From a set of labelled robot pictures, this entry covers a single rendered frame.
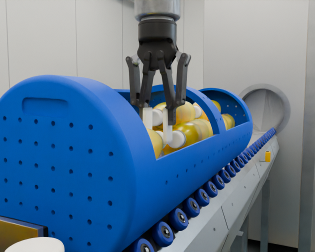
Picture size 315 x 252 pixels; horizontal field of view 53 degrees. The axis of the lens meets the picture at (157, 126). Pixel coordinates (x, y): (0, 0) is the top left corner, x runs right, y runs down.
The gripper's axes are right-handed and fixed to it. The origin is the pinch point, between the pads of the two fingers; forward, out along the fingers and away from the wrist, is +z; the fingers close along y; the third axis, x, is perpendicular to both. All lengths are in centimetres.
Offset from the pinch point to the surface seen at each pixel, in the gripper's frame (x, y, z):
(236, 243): -73, -1, 55
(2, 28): -216, 313, -88
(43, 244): 41.4, -11.2, 4.4
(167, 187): 14.5, -8.7, 7.6
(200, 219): -10.4, -5.9, 21.9
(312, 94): -116, -28, -7
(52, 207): 24.9, 4.1, 9.4
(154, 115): -8.4, 4.8, -1.6
